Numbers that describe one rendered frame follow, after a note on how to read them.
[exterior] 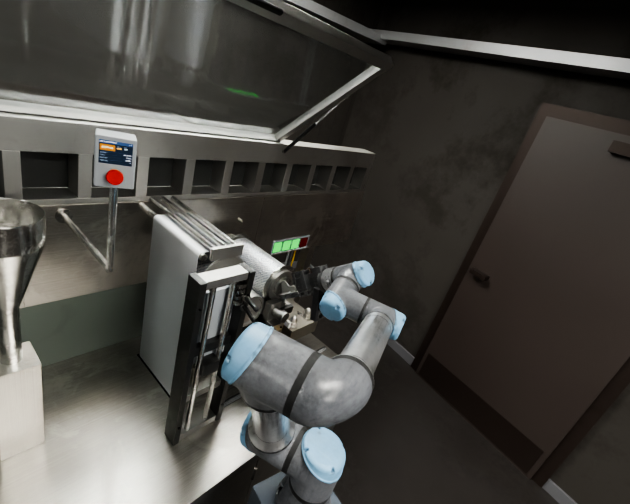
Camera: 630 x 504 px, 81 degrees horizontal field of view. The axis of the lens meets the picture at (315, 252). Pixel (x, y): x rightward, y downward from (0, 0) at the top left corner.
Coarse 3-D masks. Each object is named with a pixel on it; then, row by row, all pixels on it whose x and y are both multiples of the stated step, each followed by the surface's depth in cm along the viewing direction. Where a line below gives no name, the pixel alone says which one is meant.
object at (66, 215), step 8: (56, 216) 95; (64, 216) 95; (72, 216) 98; (72, 224) 93; (80, 232) 90; (80, 240) 89; (88, 240) 88; (88, 248) 86; (96, 248) 86; (96, 256) 84; (104, 264) 82
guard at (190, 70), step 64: (0, 0) 57; (64, 0) 60; (128, 0) 63; (192, 0) 67; (0, 64) 69; (64, 64) 74; (128, 64) 79; (192, 64) 85; (256, 64) 92; (320, 64) 100; (256, 128) 129
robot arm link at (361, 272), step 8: (352, 264) 103; (360, 264) 102; (368, 264) 104; (336, 272) 106; (344, 272) 103; (352, 272) 102; (360, 272) 101; (368, 272) 103; (360, 280) 101; (368, 280) 102; (360, 288) 104
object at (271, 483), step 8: (280, 472) 104; (264, 480) 101; (272, 480) 102; (280, 480) 102; (256, 488) 99; (264, 488) 99; (272, 488) 100; (256, 496) 98; (264, 496) 97; (272, 496) 98; (336, 496) 103
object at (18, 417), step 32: (32, 256) 70; (0, 288) 70; (0, 320) 76; (0, 352) 79; (32, 352) 85; (0, 384) 79; (32, 384) 84; (0, 416) 82; (32, 416) 88; (0, 448) 86
